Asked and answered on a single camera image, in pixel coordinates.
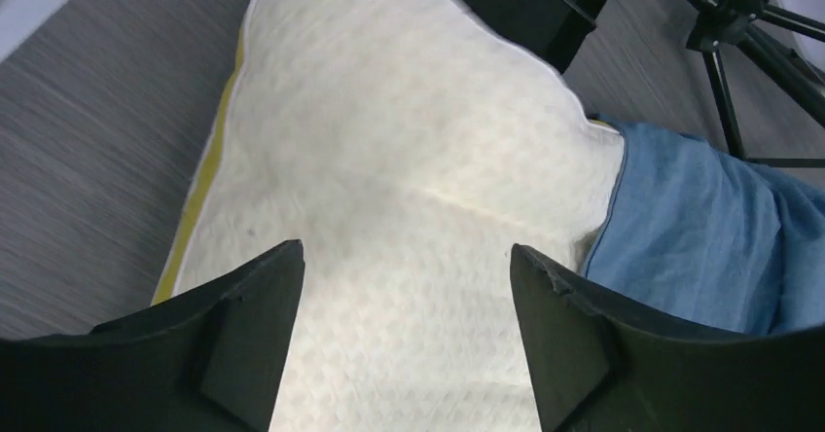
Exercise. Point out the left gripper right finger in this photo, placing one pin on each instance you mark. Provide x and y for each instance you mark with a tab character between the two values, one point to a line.
599	361

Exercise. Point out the white pillow with yellow band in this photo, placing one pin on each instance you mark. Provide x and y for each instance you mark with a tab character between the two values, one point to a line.
408	149

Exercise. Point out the blue pillowcase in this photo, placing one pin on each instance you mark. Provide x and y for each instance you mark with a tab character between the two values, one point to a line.
704	236

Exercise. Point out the black folding tripod stand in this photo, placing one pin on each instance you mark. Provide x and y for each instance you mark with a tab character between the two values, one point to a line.
733	23

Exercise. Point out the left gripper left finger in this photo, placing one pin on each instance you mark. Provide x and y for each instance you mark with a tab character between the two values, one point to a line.
210	359

